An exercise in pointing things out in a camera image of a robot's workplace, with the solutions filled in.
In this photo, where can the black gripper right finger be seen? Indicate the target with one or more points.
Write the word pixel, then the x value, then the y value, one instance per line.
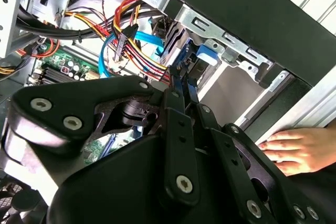
pixel 236 161

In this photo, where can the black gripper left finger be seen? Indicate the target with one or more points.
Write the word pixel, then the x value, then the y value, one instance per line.
pixel 65 98

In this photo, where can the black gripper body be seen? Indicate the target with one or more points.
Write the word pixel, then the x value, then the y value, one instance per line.
pixel 118 195

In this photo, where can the hard disk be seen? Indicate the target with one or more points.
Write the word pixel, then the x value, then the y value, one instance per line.
pixel 207 53

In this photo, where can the person bare hand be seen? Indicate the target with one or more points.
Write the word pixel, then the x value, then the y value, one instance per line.
pixel 302 150

